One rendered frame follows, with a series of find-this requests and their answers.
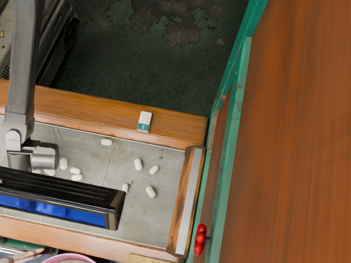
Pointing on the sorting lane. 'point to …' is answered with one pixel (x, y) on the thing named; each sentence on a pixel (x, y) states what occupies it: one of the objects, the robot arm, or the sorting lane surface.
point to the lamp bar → (61, 199)
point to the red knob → (200, 239)
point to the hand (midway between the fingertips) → (24, 206)
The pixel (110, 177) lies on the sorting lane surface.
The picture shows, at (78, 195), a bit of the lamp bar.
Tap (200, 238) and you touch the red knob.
